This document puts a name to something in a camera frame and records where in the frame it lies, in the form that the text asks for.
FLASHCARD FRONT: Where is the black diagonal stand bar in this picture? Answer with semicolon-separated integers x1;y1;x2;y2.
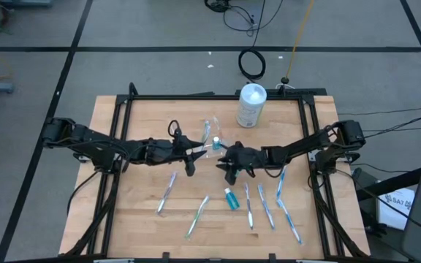
356;160;421;201

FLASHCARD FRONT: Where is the purple white wrapped toothbrush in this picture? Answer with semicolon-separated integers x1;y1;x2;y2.
243;181;255;231

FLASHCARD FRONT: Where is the black aluminium table frame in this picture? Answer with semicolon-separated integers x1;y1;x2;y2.
64;82;371;263

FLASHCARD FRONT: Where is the black cable tangle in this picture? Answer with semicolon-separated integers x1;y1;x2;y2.
205;0;284;37

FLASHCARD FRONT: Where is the white printed paper box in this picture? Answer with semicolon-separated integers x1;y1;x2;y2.
377;188;416;231

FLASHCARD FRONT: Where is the green wrapped toothbrush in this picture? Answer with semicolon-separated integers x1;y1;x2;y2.
183;194;211;241

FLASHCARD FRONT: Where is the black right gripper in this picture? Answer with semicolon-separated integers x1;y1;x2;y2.
215;141;269;186

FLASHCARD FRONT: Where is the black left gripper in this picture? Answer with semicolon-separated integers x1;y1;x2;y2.
144;134;208;178

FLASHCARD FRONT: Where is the clear acrylic organizer box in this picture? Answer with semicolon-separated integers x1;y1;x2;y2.
195;115;233;160

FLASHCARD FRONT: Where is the white wipes canister green label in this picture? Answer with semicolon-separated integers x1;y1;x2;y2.
235;83;268;129

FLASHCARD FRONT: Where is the yellow hanging cable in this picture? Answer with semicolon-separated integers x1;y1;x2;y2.
285;0;316;80

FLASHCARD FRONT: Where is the blue toothbrush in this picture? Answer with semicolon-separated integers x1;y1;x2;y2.
276;199;304;245
257;183;276;231
275;164;288;205

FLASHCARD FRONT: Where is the black floor cable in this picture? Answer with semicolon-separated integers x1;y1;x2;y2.
338;107;421;140

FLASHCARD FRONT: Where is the black coiled cable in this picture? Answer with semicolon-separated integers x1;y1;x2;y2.
238;0;268;82

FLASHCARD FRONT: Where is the teal toothbrush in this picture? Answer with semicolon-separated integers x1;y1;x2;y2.
200;119;212;147

